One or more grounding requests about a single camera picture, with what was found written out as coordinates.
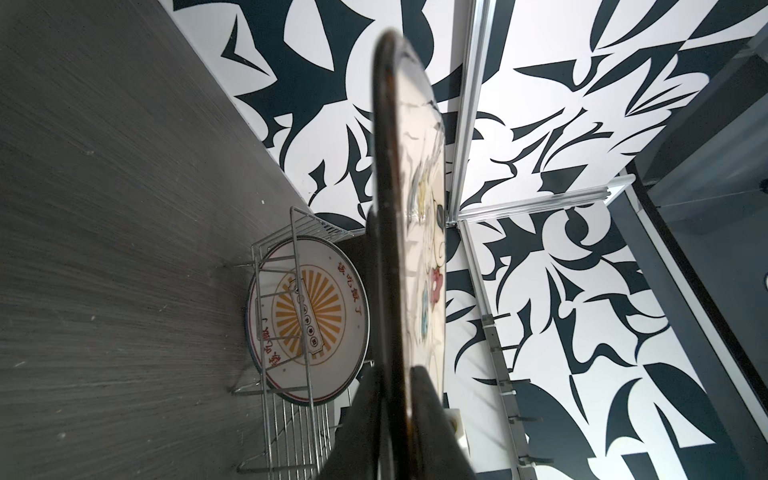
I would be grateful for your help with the aluminium cage frame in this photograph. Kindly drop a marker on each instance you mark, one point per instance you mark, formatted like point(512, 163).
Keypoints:
point(559, 103)

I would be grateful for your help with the wire metal dish rack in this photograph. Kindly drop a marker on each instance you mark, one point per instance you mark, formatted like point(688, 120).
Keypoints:
point(295, 440)

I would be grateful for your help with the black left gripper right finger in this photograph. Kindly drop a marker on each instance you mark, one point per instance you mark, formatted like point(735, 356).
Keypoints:
point(436, 452)

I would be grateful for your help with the round white plate green rim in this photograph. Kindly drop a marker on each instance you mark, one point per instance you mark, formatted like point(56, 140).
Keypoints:
point(307, 320)

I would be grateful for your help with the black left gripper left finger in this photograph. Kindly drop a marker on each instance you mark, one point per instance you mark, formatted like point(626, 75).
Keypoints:
point(356, 450)

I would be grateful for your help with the square floral plate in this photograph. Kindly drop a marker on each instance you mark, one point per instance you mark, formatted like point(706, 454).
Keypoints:
point(409, 209)

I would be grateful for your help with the black plate orange rim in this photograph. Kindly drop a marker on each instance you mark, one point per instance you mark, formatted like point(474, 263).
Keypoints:
point(357, 249)

